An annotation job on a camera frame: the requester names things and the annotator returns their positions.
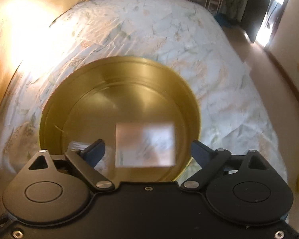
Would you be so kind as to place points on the round gold tin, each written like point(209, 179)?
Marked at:
point(102, 99)

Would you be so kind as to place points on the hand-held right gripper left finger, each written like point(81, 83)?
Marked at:
point(96, 150)

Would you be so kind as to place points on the teal cloth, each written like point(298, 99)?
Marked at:
point(224, 21)

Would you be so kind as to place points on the dark wardrobe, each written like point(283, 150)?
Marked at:
point(258, 7)

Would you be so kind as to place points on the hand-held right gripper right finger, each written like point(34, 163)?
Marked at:
point(197, 149)

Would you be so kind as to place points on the green hanging cloth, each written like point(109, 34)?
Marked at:
point(235, 0)

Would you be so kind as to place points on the white printed packet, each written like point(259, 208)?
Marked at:
point(144, 144)

